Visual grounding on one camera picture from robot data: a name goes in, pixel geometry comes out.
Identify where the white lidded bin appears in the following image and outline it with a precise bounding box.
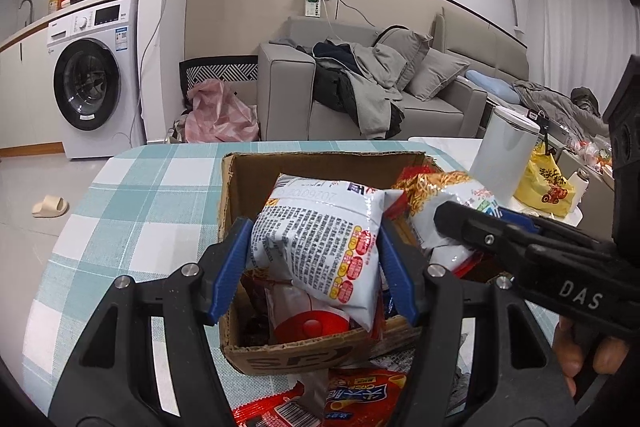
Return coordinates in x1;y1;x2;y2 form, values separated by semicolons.
470;105;541;204

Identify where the black jacket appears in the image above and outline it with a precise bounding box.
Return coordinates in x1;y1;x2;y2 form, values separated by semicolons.
312;39;361;115

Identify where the white and red snack packet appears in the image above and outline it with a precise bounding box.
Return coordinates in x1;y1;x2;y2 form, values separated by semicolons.
265;284;353;345

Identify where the brown cardboard box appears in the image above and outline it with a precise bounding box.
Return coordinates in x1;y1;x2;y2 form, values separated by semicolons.
217;151;516;377

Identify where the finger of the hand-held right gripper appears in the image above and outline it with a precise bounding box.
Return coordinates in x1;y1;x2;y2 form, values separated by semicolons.
495;207;576;235
433;201;538;270

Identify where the white orange noodle snack packet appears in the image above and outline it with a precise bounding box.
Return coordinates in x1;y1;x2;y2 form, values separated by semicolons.
387;166;503;280

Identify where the white curtain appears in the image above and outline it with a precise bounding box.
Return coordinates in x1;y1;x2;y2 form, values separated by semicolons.
530;0;631;108

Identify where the yellow plastic bag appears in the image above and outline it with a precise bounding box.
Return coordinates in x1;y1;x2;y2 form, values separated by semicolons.
514;144;581;218

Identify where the red snack packet blue print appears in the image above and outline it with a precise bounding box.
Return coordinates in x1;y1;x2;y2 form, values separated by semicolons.
322;367;416;427

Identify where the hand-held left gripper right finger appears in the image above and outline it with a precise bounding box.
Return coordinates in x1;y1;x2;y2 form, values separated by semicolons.
378;219;576;427

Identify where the white snack packet red print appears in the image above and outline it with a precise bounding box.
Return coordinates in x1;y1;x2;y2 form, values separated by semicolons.
248;173;405;333

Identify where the grey snack packet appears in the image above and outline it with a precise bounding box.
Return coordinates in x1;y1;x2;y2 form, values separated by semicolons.
295;369;333;415

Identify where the beige slipper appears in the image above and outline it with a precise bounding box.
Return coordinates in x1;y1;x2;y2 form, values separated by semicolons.
31;194;70;219

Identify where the green and white wall device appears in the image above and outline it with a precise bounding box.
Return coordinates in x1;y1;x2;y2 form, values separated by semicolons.
302;0;333;18

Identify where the pink plastic bag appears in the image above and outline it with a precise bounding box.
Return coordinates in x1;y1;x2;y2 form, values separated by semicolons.
185;78;261;144

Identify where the large grey cushion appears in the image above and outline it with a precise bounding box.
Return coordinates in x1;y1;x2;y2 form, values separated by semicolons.
375;27;433;90

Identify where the person's right hand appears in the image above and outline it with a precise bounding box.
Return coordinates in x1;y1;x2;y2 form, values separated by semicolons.
552;319;632;379

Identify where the white paper roll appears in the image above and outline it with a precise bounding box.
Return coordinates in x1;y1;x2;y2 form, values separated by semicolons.
570;168;593;208

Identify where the black and white patterned chair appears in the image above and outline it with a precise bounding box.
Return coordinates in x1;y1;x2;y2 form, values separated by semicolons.
179;56;260;108

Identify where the white kitchen counter cabinet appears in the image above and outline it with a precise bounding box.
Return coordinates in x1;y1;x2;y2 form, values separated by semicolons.
0;14;51;152

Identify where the small grey cushion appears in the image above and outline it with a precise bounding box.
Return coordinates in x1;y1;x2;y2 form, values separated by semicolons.
404;48;471;102

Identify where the grey sofa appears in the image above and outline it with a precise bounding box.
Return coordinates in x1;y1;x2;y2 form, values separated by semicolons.
257;7;531;142

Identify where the grey jacket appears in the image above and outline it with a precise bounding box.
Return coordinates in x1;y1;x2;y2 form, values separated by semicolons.
345;43;406;140

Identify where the light blue pillow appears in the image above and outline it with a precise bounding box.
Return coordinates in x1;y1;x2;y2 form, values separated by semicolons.
465;69;521;104

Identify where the red and black noodle packet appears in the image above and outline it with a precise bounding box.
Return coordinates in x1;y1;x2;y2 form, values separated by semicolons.
232;389;321;427

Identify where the white washing machine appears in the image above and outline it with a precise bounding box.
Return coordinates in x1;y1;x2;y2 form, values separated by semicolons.
46;0;146;159

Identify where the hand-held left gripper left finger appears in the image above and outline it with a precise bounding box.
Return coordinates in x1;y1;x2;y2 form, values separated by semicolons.
47;216;255;427

